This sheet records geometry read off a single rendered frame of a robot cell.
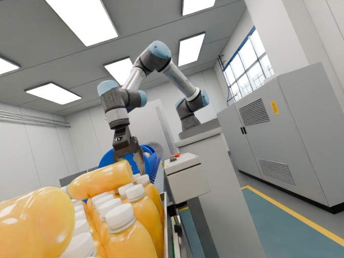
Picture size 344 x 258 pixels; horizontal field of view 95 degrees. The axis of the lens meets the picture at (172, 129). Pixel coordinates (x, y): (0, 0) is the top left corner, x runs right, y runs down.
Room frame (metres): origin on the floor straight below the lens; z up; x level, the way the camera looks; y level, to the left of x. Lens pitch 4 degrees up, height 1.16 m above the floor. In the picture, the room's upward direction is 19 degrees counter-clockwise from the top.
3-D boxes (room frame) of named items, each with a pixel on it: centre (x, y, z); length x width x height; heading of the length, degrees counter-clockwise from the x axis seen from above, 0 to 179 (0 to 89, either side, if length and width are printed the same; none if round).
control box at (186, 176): (0.53, 0.01, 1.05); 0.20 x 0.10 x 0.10; 4
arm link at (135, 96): (0.65, 0.13, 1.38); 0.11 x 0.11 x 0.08; 53
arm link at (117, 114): (0.56, 0.18, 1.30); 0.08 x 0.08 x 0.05
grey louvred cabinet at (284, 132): (2.68, -1.38, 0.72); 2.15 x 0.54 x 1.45; 2
